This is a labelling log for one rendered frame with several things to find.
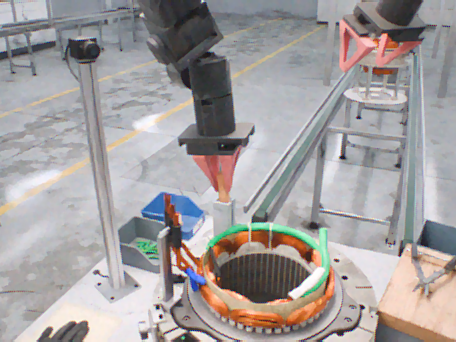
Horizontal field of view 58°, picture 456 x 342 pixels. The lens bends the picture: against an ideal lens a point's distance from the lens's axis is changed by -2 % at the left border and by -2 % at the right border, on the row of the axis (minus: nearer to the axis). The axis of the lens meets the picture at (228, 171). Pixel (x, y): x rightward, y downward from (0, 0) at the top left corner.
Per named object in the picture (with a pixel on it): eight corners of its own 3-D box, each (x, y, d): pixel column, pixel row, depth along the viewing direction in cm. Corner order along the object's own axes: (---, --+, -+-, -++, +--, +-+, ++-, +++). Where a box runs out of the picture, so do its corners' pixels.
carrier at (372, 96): (354, 86, 289) (359, 41, 276) (412, 94, 270) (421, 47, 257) (334, 99, 260) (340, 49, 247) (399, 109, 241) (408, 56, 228)
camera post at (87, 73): (126, 287, 108) (95, 60, 83) (115, 292, 106) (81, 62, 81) (120, 281, 110) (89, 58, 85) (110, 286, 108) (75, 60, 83)
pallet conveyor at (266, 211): (383, 48, 911) (388, 10, 877) (413, 50, 890) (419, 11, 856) (231, 370, 175) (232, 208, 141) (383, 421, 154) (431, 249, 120)
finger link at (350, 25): (319, 57, 67) (346, 5, 60) (351, 53, 71) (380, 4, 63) (344, 85, 64) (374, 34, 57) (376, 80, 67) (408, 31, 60)
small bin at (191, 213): (207, 219, 137) (206, 199, 134) (188, 242, 125) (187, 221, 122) (162, 210, 142) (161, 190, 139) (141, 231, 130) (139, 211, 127)
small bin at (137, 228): (183, 248, 123) (182, 226, 120) (159, 276, 111) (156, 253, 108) (136, 235, 129) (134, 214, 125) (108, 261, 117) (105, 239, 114)
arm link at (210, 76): (196, 56, 54) (235, 49, 56) (176, 51, 59) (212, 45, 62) (203, 108, 57) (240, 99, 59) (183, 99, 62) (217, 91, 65)
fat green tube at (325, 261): (319, 236, 65) (320, 226, 64) (344, 243, 63) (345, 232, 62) (285, 295, 53) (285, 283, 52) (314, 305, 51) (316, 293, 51)
